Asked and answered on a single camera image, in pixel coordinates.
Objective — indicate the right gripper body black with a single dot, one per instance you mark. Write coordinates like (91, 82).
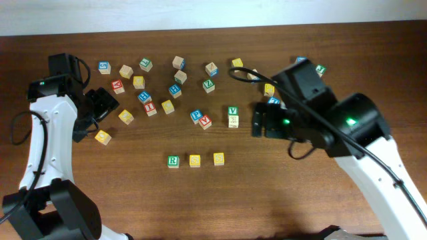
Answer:
(273, 120)

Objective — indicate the yellow G block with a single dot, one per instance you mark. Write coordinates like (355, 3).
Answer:
(139, 82)

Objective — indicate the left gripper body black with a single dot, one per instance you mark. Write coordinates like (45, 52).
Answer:
(99, 106)

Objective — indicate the blue h block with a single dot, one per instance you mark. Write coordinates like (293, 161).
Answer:
(144, 97)
(175, 91)

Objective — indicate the blue P block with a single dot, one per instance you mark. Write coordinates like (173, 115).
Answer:
(196, 116)

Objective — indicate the blue X block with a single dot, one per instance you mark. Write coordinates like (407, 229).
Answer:
(300, 59)

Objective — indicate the green R block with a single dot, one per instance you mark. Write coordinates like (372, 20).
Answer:
(173, 161)

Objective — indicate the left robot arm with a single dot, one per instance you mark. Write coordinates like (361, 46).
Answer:
(48, 204)

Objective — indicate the wooden block blue side right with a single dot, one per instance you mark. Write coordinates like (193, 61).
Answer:
(252, 77)

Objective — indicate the blue H block centre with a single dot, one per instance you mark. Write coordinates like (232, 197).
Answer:
(175, 91)

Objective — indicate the blue S block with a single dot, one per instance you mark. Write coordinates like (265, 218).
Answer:
(104, 67)

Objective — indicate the plain white picture block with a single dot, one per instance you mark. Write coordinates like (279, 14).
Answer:
(233, 121)

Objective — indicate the red A block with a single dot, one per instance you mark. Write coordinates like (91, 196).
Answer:
(117, 86)

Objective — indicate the wooden block green side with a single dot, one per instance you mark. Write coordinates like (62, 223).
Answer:
(180, 77)

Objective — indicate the yellow o block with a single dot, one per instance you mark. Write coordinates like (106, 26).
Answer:
(126, 117)
(103, 137)

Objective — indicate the plain wooden block yellow side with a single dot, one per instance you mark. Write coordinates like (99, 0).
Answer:
(126, 71)

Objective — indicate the yellow S block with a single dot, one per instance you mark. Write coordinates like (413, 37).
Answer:
(218, 159)
(194, 160)

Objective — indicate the yellow O block lower left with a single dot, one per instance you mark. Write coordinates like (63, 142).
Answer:
(103, 137)

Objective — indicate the red V block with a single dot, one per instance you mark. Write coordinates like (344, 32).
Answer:
(205, 122)

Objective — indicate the green J block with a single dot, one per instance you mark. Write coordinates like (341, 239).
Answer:
(320, 70)

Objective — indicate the red I block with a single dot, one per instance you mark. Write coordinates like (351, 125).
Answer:
(150, 109)

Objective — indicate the green Z block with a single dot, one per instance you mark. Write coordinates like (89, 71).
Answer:
(208, 86)

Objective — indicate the yellow C block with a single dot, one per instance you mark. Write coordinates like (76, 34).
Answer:
(168, 107)

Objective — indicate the blue T block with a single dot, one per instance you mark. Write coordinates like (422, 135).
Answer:
(273, 100)

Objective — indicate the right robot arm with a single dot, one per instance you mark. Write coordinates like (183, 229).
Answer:
(355, 134)

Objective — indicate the green V block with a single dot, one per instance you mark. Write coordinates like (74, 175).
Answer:
(233, 111)

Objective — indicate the yellow block top centre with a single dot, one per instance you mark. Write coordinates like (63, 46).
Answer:
(237, 63)

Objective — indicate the blue H block left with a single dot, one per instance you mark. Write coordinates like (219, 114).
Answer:
(144, 97)

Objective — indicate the green L block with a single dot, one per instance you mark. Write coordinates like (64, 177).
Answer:
(146, 64)

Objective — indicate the yellow block right upper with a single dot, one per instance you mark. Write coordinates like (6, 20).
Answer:
(269, 90)

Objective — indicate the wooden picture block blue side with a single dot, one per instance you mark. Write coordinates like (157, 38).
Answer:
(211, 69)

